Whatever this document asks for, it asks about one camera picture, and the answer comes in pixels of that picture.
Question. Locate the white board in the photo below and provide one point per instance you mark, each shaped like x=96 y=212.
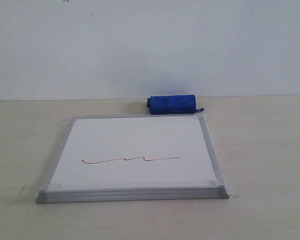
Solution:
x=132 y=158

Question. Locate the clear tape corner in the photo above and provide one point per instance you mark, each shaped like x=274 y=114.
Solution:
x=32 y=191
x=67 y=122
x=199 y=117
x=224 y=189

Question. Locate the clear tape near right corner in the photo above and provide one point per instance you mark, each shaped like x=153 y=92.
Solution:
x=224 y=189

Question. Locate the clear tape far right corner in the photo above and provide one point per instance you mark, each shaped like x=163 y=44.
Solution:
x=199 y=117

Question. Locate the clear tape far left corner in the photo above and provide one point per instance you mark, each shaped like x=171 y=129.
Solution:
x=67 y=122

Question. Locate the blue cloth eraser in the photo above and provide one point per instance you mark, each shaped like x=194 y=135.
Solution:
x=173 y=104

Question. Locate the clear tape near left corner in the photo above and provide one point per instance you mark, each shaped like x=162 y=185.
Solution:
x=32 y=191

